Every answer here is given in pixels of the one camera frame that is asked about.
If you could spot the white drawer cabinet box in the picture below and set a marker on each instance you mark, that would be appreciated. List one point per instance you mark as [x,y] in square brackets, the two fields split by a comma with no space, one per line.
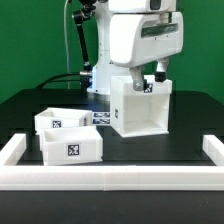
[139,113]

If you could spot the white U-shaped boundary frame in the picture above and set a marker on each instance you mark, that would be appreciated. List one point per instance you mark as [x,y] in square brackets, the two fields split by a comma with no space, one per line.
[110,178]

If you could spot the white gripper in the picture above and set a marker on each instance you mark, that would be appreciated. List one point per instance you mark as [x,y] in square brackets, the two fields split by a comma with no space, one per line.
[137,39]

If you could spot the fiducial marker sheet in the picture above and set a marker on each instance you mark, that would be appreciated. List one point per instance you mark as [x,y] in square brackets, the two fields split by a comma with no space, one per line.
[101,118]

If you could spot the white front drawer tray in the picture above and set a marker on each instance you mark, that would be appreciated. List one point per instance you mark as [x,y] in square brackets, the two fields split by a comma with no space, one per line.
[65,146]

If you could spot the white drawer tray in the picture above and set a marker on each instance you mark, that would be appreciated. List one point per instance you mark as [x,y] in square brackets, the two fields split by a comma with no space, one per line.
[62,118]
[65,146]

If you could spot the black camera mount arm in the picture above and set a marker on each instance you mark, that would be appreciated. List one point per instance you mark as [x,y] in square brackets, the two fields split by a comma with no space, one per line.
[85,13]

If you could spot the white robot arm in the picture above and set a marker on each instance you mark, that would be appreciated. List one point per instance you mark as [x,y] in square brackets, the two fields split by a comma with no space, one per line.
[105,69]

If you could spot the white rear drawer tray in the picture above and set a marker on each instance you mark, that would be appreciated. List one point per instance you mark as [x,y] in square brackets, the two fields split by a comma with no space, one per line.
[62,118]

